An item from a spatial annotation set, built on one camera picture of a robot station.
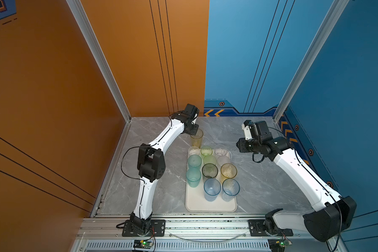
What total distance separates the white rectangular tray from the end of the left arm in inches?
13.7

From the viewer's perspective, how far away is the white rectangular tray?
80 centimetres

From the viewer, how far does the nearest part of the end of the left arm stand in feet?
2.28
